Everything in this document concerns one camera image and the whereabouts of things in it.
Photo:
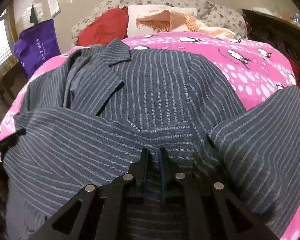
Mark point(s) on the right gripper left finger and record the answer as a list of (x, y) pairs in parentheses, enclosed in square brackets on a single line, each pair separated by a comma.
[(95, 212)]

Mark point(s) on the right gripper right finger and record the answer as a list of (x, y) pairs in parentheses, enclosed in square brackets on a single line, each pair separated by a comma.
[(208, 211)]

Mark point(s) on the grey pinstriped coat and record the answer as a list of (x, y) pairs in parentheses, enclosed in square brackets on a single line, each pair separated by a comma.
[(140, 142)]

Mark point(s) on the dark wooden side table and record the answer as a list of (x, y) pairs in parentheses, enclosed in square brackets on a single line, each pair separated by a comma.
[(11, 82)]

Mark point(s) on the purple tote bag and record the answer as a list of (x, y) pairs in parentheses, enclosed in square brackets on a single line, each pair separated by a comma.
[(35, 46)]

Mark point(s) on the pink penguin quilt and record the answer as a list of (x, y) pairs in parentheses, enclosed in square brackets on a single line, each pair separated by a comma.
[(215, 67)]

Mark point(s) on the red garment by bed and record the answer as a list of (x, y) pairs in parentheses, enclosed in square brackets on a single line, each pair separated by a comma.
[(296, 71)]

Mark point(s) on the red heart pillow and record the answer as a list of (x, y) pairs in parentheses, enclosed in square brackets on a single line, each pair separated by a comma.
[(110, 25)]

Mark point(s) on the white pillow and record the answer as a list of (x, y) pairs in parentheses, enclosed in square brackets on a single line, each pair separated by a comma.
[(141, 16)]

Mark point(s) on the peach fringed scarf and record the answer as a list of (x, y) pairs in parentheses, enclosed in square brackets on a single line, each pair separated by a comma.
[(186, 23)]

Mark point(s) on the floral grey bedding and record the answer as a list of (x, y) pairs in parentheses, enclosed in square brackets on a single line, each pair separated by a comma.
[(209, 12)]

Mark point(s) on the dark cloth on wall hook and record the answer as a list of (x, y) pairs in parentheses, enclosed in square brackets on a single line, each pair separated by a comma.
[(33, 16)]

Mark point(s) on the wall calendar poster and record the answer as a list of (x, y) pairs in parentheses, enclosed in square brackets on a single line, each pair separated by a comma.
[(53, 7)]

